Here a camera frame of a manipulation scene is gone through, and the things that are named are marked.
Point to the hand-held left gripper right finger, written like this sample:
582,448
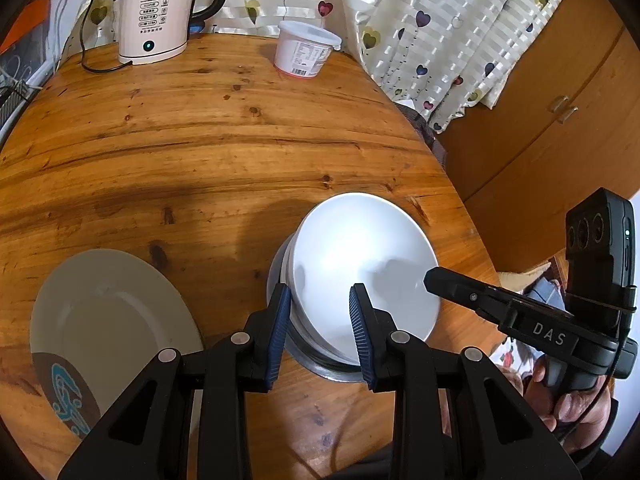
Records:
361,340

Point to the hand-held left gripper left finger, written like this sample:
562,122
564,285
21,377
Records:
276,340

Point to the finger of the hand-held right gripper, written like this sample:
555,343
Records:
465,294

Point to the stainless steel bowl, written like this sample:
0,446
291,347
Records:
320,369

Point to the grey plate with blue pattern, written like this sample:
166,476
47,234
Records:
110,310

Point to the person's right hand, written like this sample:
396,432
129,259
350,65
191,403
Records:
580,407

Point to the colourful printed cloth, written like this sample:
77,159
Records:
545,287

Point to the wooden cabinet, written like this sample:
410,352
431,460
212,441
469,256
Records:
550,160

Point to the dark patterned cloth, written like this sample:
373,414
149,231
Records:
430,135

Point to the cream curtain with heart print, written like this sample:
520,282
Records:
425,35

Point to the white plastic yogurt tub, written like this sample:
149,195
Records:
302,50

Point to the white electric kettle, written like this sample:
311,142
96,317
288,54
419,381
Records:
155,15

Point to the grey zigzag patterned box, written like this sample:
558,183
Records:
12,92

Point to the orange lidded storage box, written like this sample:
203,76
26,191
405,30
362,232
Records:
30,20

